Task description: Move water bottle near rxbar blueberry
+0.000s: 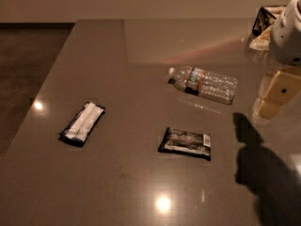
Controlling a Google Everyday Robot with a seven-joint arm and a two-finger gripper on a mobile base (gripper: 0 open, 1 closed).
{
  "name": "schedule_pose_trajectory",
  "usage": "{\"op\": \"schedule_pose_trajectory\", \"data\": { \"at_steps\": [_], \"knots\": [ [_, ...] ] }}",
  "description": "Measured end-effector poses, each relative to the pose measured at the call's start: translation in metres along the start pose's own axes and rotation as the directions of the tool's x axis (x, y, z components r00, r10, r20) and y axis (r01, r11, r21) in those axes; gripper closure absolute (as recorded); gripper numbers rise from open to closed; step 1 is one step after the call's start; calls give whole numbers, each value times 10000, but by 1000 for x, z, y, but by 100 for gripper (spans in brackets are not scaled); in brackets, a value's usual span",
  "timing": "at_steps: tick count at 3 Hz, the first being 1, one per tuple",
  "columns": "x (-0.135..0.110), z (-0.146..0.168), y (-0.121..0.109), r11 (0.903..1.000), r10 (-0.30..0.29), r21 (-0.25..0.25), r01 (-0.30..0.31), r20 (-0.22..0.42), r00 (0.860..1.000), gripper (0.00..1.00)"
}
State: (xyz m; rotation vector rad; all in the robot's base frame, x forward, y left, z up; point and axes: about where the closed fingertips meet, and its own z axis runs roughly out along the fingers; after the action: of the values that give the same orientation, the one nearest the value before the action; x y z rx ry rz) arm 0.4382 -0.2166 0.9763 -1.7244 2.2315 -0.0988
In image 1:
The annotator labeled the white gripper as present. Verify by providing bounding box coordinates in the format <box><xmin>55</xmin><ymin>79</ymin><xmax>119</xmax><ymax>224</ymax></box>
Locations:
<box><xmin>253</xmin><ymin>0</ymin><xmax>301</xmax><ymax>120</ymax></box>

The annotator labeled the clear plastic water bottle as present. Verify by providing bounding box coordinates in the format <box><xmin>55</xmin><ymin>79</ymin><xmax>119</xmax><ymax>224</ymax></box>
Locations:
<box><xmin>168</xmin><ymin>66</ymin><xmax>238</xmax><ymax>105</ymax></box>

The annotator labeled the blue white rxbar wrapper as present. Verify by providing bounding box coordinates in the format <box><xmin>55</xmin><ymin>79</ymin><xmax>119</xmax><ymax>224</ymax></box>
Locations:
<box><xmin>59</xmin><ymin>102</ymin><xmax>105</xmax><ymax>147</ymax></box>

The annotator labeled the black snack bar wrapper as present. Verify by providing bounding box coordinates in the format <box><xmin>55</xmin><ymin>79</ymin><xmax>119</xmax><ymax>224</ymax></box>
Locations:
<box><xmin>158</xmin><ymin>127</ymin><xmax>211</xmax><ymax>160</ymax></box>

